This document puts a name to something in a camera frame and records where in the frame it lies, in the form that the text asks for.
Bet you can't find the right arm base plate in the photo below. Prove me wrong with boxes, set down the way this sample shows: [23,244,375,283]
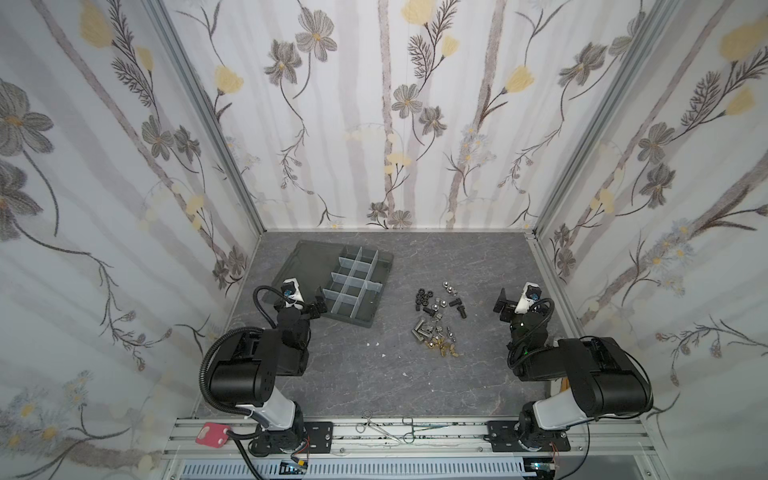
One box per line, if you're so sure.
[484,420,571,453]

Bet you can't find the surgical scissors on rail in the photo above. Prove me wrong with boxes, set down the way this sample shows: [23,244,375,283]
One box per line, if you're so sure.
[355,417,449,445]

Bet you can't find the silver wing nuts cluster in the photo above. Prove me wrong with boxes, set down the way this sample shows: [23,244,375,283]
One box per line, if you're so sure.
[413,318,456,343]

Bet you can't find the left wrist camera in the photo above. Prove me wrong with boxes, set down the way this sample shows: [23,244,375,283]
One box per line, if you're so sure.
[280,278,304,310]

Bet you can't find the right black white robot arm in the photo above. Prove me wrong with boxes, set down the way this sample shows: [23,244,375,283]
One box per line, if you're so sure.
[489,282,653,452]

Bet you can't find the aluminium front rail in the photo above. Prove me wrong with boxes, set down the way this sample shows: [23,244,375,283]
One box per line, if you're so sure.
[161,417,655,458]

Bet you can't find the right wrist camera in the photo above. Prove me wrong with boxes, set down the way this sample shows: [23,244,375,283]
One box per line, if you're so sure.
[515,282,542,315]

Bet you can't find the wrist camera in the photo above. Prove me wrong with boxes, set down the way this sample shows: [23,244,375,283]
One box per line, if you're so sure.
[515,282,542,315]
[280,278,304,310]

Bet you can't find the brass screws cluster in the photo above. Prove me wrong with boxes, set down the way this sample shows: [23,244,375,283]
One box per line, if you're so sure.
[425,337,460,358]

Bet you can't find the green compartment organizer box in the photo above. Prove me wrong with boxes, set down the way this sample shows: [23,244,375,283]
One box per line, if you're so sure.
[272,240,394,328]

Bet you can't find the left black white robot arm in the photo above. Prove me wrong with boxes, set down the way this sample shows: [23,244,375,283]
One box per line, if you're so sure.
[198,280,328,456]

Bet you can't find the pink rectangular device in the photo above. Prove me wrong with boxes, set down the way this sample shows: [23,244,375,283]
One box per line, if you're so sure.
[195,422,231,449]

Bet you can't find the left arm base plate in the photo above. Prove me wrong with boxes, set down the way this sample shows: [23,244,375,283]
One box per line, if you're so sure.
[247,421,334,457]

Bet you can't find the white vented cable duct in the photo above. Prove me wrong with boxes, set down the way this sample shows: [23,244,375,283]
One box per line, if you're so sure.
[179,458,538,480]

